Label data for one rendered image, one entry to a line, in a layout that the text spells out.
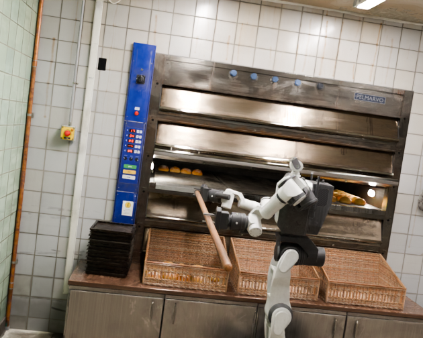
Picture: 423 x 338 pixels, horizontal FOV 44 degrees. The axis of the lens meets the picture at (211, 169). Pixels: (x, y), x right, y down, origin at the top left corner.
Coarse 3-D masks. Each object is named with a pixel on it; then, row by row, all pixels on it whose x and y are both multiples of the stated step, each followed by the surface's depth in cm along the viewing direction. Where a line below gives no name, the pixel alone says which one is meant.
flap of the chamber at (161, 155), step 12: (156, 156) 370; (168, 156) 363; (180, 156) 362; (192, 156) 363; (240, 168) 386; (264, 168) 370; (276, 168) 370; (288, 168) 371; (336, 180) 394; (348, 180) 385; (360, 180) 377; (372, 180) 378; (384, 180) 379
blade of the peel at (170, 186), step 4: (156, 184) 348; (160, 184) 369; (164, 184) 372; (168, 184) 374; (172, 184) 377; (176, 184) 380; (180, 184) 383; (156, 188) 348; (160, 188) 349; (164, 188) 349; (168, 188) 349; (172, 188) 349; (176, 188) 349; (180, 188) 350; (184, 188) 350; (188, 188) 350; (192, 188) 370; (212, 188) 385; (216, 188) 388; (192, 192) 351
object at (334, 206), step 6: (150, 186) 376; (246, 198) 384; (252, 198) 385; (258, 198) 385; (336, 204) 397; (336, 210) 393; (342, 210) 393; (348, 210) 393; (354, 210) 394; (360, 210) 394; (366, 210) 395; (372, 210) 395; (378, 210) 396
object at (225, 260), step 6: (198, 192) 332; (198, 198) 313; (204, 204) 291; (204, 210) 271; (204, 216) 260; (210, 222) 240; (210, 228) 229; (216, 234) 216; (216, 240) 206; (216, 246) 199; (222, 246) 196; (222, 252) 187; (222, 258) 181; (228, 258) 180; (222, 264) 177; (228, 264) 173; (228, 270) 173
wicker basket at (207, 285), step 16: (160, 240) 376; (176, 240) 377; (192, 240) 378; (208, 240) 380; (224, 240) 376; (160, 256) 374; (176, 256) 376; (192, 256) 377; (208, 256) 378; (144, 272) 332; (160, 272) 361; (176, 272) 334; (192, 272) 335; (208, 272) 336; (224, 272) 337; (192, 288) 336; (208, 288) 337; (224, 288) 338
